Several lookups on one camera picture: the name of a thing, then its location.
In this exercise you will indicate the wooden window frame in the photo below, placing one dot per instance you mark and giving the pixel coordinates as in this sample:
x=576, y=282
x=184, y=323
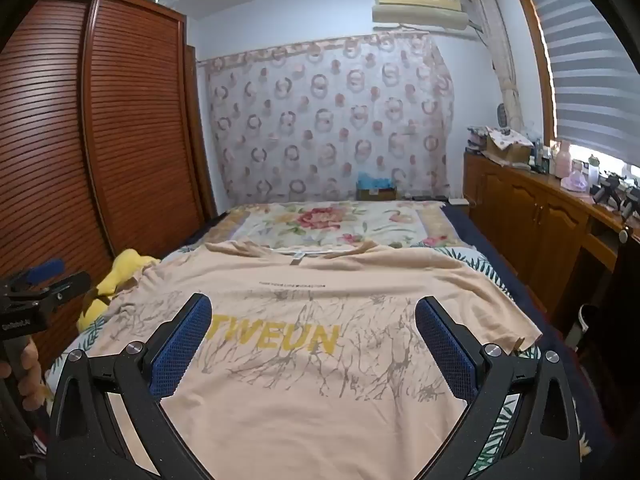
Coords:
x=537, y=60

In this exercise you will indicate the small white device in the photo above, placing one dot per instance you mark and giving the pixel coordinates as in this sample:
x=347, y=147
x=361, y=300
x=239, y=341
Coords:
x=458, y=202

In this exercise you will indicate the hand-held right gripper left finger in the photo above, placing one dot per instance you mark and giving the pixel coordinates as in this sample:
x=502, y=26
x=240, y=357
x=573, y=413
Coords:
x=180, y=347

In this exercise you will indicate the blue cloth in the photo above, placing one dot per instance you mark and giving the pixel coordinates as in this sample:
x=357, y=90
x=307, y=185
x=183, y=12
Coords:
x=375, y=181

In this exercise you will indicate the palm leaf printed blanket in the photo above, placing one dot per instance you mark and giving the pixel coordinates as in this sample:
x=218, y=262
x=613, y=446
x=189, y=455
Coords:
x=482, y=260

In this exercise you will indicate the person's left hand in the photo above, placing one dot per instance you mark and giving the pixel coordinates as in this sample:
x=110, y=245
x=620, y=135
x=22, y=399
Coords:
x=25, y=367

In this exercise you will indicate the red patterned cloth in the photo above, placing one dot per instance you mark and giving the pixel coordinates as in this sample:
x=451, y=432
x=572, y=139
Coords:
x=39, y=455

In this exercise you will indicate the brown slatted wooden wardrobe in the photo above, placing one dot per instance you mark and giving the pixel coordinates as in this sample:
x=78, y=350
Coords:
x=125, y=135

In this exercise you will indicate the round grey knob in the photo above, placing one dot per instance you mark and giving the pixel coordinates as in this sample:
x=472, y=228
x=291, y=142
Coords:
x=625, y=234

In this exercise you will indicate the floral blanket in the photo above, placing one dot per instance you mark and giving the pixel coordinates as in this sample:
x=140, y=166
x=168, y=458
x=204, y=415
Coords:
x=320, y=222

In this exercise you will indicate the pale purple tray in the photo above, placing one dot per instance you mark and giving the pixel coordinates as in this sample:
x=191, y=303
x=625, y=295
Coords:
x=574, y=182

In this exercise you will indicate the small cardboard box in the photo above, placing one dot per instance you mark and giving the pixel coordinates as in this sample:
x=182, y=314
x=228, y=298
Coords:
x=377, y=195

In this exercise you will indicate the cream tied curtain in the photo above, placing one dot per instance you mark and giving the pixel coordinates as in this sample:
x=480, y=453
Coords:
x=502, y=60

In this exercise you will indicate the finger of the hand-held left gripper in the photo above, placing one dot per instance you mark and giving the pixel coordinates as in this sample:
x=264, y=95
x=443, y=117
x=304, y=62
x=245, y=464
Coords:
x=67, y=284
x=45, y=269

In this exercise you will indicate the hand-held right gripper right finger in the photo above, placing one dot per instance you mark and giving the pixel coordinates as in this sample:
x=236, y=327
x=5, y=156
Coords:
x=447, y=352

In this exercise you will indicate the long wooden cabinet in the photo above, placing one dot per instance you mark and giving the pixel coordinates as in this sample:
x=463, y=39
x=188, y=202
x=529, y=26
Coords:
x=525, y=210

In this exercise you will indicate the grey striped window blind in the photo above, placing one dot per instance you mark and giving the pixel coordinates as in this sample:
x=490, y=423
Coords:
x=590, y=70

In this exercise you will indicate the cream wall air conditioner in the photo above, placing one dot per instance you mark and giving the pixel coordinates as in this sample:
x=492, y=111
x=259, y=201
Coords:
x=420, y=7

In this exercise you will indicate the navy fleece blanket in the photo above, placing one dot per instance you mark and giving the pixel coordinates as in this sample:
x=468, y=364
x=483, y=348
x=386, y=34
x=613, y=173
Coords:
x=475, y=225

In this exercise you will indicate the grey cylinder speaker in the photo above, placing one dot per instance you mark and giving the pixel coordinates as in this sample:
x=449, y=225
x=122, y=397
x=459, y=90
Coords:
x=501, y=113

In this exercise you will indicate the white bottle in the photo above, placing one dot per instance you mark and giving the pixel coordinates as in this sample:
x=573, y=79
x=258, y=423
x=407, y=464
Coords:
x=593, y=170

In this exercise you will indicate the open cardboard box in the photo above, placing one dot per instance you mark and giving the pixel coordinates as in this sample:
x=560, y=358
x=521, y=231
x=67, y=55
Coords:
x=507, y=152

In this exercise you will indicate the dark cosmetic bottle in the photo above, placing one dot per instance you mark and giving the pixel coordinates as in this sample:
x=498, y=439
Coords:
x=540, y=156

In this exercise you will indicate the yellow plush toy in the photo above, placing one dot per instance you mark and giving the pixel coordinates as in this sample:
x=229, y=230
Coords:
x=120, y=272

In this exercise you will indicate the peach printed t-shirt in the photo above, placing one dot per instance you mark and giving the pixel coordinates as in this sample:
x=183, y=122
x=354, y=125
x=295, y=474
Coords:
x=310, y=300

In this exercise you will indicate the stack of books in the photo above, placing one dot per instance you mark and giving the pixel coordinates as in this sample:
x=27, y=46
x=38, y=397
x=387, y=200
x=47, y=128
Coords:
x=473, y=141

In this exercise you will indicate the pink bottle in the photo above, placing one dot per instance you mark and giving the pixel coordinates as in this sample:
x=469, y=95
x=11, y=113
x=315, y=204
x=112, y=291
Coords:
x=563, y=160

